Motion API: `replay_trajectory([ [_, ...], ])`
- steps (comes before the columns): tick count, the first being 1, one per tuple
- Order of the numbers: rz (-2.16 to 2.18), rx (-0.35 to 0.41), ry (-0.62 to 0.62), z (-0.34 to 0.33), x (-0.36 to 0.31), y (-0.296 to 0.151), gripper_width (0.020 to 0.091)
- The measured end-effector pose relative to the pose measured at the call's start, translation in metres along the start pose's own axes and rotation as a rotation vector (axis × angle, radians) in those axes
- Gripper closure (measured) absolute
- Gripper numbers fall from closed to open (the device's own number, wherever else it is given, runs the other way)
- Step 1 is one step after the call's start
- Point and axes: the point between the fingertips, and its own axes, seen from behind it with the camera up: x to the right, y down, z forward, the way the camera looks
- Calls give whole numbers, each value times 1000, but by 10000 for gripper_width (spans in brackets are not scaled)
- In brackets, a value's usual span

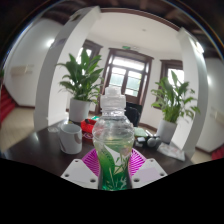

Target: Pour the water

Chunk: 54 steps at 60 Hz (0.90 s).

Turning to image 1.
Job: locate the red box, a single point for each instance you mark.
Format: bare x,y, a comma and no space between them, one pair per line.
87,126

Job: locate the black office chair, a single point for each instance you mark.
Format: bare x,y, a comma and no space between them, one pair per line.
135,115

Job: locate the white ceramic mug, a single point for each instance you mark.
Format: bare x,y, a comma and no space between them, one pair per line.
70,138

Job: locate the grey round microphone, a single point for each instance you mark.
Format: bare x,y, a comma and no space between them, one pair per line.
159,141
151,142

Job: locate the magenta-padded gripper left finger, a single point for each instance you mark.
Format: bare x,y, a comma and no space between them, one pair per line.
78,170

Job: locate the white wall radiator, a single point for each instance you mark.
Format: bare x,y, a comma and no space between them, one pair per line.
21,70

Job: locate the clear green-labelled drink bottle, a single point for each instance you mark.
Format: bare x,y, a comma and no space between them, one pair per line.
113,140

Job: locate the green exit sign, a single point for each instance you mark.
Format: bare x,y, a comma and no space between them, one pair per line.
126,47

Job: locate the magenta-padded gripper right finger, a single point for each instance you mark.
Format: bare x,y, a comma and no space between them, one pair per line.
150,170

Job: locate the brown wooden double door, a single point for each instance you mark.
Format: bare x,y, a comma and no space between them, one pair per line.
130,75

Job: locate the leafy plant in white pot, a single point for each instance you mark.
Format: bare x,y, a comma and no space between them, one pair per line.
175,100
81,80

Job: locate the printed paper brochure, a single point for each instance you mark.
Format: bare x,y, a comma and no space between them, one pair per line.
171,151

